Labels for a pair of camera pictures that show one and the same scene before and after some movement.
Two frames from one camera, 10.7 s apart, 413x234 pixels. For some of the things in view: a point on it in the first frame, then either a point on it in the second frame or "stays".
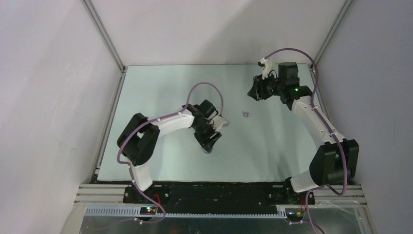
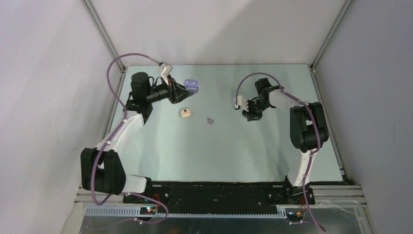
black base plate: [257, 194] stays
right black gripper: [257, 87] to [251, 115]
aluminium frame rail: [335, 195] stays
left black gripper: [205, 142] to [172, 88]
